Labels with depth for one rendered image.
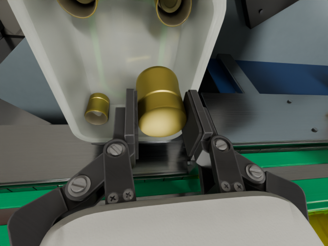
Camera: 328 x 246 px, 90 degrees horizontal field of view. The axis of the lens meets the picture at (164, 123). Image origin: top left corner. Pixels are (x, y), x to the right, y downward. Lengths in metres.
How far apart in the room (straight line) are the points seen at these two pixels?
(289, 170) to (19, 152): 0.46
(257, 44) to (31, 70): 0.61
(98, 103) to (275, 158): 0.30
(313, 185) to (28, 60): 0.64
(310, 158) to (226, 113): 0.16
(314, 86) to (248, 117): 0.30
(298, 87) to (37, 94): 0.73
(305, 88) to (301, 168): 0.27
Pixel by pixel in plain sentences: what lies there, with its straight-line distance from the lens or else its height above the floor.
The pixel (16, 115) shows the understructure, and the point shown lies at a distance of 0.81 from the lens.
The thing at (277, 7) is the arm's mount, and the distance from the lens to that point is 0.51.
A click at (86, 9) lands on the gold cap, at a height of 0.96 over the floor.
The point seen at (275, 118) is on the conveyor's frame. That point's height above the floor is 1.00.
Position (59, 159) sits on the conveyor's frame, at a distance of 0.36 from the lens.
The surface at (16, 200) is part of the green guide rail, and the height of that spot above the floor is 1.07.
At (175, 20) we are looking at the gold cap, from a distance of 0.21.
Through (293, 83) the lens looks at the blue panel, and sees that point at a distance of 0.57.
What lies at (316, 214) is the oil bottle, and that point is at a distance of 0.48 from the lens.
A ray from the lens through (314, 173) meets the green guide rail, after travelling 0.36.
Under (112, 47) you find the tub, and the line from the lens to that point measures 0.26.
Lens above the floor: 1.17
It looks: 39 degrees down
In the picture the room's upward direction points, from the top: 171 degrees clockwise
